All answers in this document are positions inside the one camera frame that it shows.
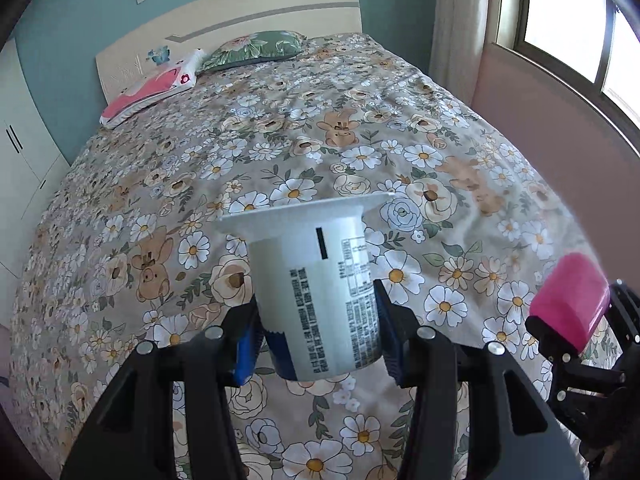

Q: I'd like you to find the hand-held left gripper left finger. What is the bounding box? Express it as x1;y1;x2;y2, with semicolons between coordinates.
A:
60;302;264;480

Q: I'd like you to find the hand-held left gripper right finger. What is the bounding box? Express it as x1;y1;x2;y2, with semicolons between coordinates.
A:
372;279;586;480

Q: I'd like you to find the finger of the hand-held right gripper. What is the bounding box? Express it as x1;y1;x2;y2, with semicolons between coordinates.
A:
525;315;627;402
604;283;640;347

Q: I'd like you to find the pink rectangular block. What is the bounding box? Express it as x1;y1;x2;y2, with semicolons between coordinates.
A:
525;252;611;356

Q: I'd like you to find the white plastic yogurt cup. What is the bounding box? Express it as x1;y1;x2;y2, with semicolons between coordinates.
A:
217;191;396;382

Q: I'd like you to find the floral bedsheet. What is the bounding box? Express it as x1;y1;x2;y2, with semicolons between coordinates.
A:
10;32;608;480

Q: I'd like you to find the pink and white pillow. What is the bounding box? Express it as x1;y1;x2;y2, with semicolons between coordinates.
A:
99;48;206;128

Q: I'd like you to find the green floral pillow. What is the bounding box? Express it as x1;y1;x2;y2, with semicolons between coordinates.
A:
197;30;308;73

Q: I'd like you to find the cream curtain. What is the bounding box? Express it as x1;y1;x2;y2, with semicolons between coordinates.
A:
429;0;493;106

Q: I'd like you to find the white wardrobe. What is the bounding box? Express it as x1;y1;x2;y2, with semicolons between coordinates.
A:
0;37;71;281

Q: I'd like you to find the light wooden headboard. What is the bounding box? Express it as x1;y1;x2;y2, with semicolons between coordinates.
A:
95;0;363;103

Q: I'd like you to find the window with brown frame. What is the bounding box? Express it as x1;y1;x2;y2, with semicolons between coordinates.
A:
492;0;640;157

